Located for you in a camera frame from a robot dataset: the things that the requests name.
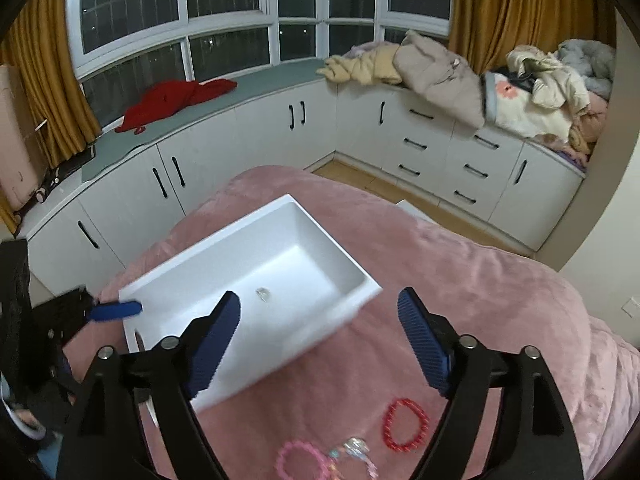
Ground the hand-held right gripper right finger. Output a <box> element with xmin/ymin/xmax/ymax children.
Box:
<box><xmin>397</xmin><ymin>287</ymin><xmax>586</xmax><ymax>480</ymax></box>

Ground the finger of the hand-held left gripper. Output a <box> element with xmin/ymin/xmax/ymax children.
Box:
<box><xmin>85</xmin><ymin>300</ymin><xmax>144</xmax><ymax>323</ymax></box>

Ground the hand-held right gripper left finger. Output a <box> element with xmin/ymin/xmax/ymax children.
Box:
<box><xmin>56</xmin><ymin>290</ymin><xmax>242</xmax><ymax>480</ymax></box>

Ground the red bead bracelet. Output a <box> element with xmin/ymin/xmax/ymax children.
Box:
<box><xmin>382</xmin><ymin>398</ymin><xmax>431</xmax><ymax>451</ymax></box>

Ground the clear crystal bracelet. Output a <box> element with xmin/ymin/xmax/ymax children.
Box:
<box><xmin>328</xmin><ymin>437</ymin><xmax>374</xmax><ymax>462</ymax></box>

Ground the white rectangular plastic tray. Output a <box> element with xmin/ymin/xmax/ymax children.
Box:
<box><xmin>118</xmin><ymin>193</ymin><xmax>384</xmax><ymax>411</ymax></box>

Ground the bright pink bead bracelet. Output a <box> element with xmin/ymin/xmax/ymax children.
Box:
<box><xmin>276</xmin><ymin>439</ymin><xmax>327</xmax><ymax>480</ymax></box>

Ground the pink plush blanket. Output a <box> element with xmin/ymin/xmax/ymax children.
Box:
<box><xmin>62</xmin><ymin>164</ymin><xmax>640</xmax><ymax>480</ymax></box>

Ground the white board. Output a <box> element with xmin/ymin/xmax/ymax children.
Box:
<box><xmin>394</xmin><ymin>199</ymin><xmax>437</xmax><ymax>224</ymax></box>

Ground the dark floral cloth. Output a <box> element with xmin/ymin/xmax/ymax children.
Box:
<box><xmin>12</xmin><ymin>144</ymin><xmax>99</xmax><ymax>222</ymax></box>

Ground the pinkish cardboard box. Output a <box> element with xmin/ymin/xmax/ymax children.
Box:
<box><xmin>0</xmin><ymin>63</ymin><xmax>49</xmax><ymax>212</ymax></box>

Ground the grey green seat cushion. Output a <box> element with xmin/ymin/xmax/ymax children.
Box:
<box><xmin>79</xmin><ymin>57</ymin><xmax>332</xmax><ymax>182</ymax></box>

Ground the red garment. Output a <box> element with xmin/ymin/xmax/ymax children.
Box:
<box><xmin>114</xmin><ymin>78</ymin><xmax>239</xmax><ymax>135</ymax></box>

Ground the white window seat cabinet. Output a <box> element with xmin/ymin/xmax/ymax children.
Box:
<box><xmin>22</xmin><ymin>76</ymin><xmax>587</xmax><ymax>307</ymax></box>

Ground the mustard yellow curtain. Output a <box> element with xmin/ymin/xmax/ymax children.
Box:
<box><xmin>447</xmin><ymin>0</ymin><xmax>615</xmax><ymax>65</ymax></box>
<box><xmin>0</xmin><ymin>0</ymin><xmax>104</xmax><ymax>237</ymax></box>

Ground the white flower print blanket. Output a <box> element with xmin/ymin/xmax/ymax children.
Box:
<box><xmin>482</xmin><ymin>72</ymin><xmax>582</xmax><ymax>142</ymax></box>

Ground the beige padded jacket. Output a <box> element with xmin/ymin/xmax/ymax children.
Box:
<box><xmin>392</xmin><ymin>29</ymin><xmax>487</xmax><ymax>129</ymax></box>

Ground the pale yellow garment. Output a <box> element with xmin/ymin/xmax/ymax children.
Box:
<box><xmin>317</xmin><ymin>42</ymin><xmax>404</xmax><ymax>87</ymax></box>

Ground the pink cloth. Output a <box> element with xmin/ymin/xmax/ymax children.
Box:
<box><xmin>566</xmin><ymin>89</ymin><xmax>609</xmax><ymax>157</ymax></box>

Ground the cream jacket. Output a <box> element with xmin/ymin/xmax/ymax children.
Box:
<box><xmin>505</xmin><ymin>44</ymin><xmax>592</xmax><ymax>112</ymax></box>

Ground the lilac cloth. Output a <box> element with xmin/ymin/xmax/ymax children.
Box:
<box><xmin>347</xmin><ymin>42</ymin><xmax>387</xmax><ymax>59</ymax></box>

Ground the white framed bay window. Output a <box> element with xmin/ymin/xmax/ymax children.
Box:
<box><xmin>66</xmin><ymin>0</ymin><xmax>454</xmax><ymax>100</ymax></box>

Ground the grey fluffy blanket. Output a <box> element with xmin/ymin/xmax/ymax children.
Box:
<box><xmin>554</xmin><ymin>38</ymin><xmax>617</xmax><ymax>102</ymax></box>

